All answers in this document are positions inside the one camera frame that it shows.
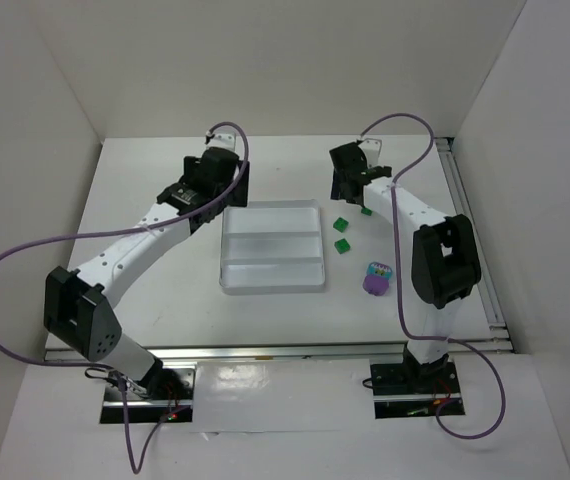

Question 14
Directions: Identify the teal printed lego piece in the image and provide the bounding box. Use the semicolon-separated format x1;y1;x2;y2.
366;262;393;281

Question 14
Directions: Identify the purple round lego piece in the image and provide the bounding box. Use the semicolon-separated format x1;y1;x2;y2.
362;274;390;296

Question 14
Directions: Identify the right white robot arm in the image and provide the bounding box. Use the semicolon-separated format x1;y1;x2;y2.
329;141;481;383

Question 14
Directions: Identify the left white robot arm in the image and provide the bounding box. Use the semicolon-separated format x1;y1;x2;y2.
44;147;249;398

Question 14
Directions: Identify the white three-compartment tray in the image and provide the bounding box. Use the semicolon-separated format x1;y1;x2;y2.
219;200;326;295

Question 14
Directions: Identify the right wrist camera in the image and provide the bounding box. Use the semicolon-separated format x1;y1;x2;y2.
357;138;382;168

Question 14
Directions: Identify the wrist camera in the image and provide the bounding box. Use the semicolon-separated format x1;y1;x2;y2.
205;131;237;152
357;138;382;168

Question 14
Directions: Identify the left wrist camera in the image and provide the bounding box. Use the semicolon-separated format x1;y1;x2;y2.
205;131;237;152

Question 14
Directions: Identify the front aluminium rail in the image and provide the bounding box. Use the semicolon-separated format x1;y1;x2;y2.
44;330;514;362

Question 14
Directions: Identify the aluminium rail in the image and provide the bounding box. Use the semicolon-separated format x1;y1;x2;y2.
434;137;511;331
44;330;514;362

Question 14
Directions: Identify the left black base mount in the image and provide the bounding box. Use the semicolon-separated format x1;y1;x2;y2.
99;365;196;425

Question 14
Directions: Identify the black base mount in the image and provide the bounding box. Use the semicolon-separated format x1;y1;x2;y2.
99;365;196;425
361;362;465;419

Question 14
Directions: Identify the right aluminium rail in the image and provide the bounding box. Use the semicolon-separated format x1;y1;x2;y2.
434;137;511;331

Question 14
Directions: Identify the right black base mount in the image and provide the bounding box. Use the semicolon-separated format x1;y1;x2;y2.
361;362;465;419

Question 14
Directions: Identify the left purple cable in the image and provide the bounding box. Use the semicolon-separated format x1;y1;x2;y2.
0;121;251;475

